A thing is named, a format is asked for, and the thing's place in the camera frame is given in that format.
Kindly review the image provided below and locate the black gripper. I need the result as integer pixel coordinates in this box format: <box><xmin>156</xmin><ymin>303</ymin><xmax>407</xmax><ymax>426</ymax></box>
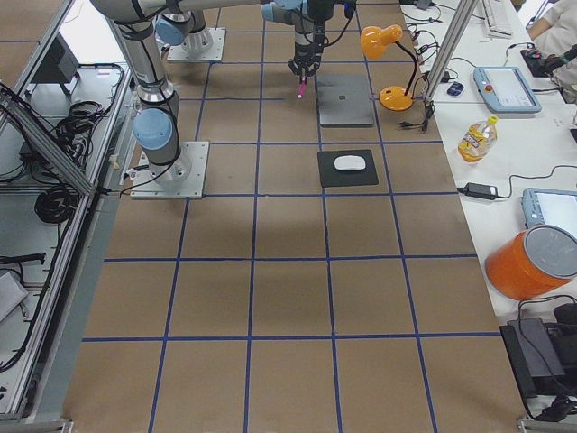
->
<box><xmin>288</xmin><ymin>22</ymin><xmax>326</xmax><ymax>79</ymax></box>
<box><xmin>308</xmin><ymin>0</ymin><xmax>336</xmax><ymax>23</ymax></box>

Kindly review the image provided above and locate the pink highlighter pen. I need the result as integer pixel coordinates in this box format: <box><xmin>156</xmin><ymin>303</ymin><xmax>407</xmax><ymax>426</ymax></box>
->
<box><xmin>297</xmin><ymin>77</ymin><xmax>307</xmax><ymax>99</ymax></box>

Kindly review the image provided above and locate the white computer mouse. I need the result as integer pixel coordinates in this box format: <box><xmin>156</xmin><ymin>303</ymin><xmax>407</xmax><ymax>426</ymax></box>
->
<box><xmin>334</xmin><ymin>154</ymin><xmax>366</xmax><ymax>171</ymax></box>

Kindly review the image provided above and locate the black mousepad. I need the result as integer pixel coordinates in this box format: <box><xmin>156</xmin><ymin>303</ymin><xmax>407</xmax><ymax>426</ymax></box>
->
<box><xmin>316</xmin><ymin>149</ymin><xmax>379</xmax><ymax>188</ymax></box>

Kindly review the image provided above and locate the grey closed laptop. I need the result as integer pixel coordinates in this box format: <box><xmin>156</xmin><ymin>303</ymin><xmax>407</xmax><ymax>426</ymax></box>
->
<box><xmin>316</xmin><ymin>74</ymin><xmax>374</xmax><ymax>128</ymax></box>

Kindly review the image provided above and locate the orange desk lamp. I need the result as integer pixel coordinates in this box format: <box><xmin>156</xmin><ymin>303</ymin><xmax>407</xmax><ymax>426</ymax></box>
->
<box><xmin>360</xmin><ymin>24</ymin><xmax>418</xmax><ymax>112</ymax></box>

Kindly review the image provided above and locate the small dark blue pouch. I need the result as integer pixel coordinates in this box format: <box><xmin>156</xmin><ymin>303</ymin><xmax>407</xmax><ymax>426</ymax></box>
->
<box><xmin>446</xmin><ymin>82</ymin><xmax>464</xmax><ymax>97</ymax></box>

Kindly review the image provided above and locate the white keyboard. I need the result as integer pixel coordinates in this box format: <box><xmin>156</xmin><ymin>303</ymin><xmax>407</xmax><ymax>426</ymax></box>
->
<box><xmin>479</xmin><ymin>0</ymin><xmax>513</xmax><ymax>39</ymax></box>

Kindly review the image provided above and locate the yellow drink bottle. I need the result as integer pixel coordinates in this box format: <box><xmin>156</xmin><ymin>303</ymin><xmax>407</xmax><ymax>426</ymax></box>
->
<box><xmin>457</xmin><ymin>115</ymin><xmax>499</xmax><ymax>162</ymax></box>

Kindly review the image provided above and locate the blue teach pendant tablet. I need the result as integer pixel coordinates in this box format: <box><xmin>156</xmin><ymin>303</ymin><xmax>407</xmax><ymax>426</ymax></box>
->
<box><xmin>472</xmin><ymin>67</ymin><xmax>542</xmax><ymax>114</ymax></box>

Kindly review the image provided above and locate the black power adapter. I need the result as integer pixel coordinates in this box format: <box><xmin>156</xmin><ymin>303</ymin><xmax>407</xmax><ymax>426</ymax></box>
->
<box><xmin>463</xmin><ymin>182</ymin><xmax>499</xmax><ymax>200</ymax></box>

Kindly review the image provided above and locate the person at desk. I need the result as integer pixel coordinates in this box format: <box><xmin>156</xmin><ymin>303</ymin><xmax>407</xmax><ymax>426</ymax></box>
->
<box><xmin>527</xmin><ymin>0</ymin><xmax>576</xmax><ymax>101</ymax></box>

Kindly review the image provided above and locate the orange cylindrical container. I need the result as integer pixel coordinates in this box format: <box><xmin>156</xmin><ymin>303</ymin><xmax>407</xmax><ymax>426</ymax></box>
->
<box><xmin>485</xmin><ymin>225</ymin><xmax>576</xmax><ymax>300</ymax></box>

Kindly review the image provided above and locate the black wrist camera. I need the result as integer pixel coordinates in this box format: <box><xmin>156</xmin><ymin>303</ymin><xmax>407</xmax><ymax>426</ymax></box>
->
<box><xmin>341</xmin><ymin>0</ymin><xmax>357</xmax><ymax>20</ymax></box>

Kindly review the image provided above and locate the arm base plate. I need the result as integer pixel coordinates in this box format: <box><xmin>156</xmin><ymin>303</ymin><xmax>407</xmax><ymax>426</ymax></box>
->
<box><xmin>129</xmin><ymin>141</ymin><xmax>209</xmax><ymax>199</ymax></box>
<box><xmin>168</xmin><ymin>27</ymin><xmax>226</xmax><ymax>63</ymax></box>

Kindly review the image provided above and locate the lamp power cable plug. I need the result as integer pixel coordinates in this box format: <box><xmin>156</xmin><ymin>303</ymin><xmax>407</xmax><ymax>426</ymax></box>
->
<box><xmin>398</xmin><ymin>101</ymin><xmax>435</xmax><ymax>133</ymax></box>

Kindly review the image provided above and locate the aluminium frame post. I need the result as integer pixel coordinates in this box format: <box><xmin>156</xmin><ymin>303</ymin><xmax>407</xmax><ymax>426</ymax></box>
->
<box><xmin>423</xmin><ymin>0</ymin><xmax>477</xmax><ymax>118</ymax></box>

